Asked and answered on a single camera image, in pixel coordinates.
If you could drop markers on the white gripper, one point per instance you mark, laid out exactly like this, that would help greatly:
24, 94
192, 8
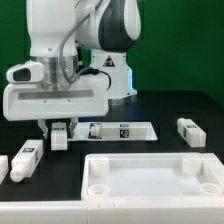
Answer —
25, 99

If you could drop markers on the white desk top tray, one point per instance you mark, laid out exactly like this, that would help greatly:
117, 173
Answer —
145, 175

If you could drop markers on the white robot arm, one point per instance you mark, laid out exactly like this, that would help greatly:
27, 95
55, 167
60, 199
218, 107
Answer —
51, 85

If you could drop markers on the white flat base plate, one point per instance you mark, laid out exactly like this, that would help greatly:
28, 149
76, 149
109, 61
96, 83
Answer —
114, 131

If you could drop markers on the white front rail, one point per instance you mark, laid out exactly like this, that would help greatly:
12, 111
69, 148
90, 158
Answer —
197, 210

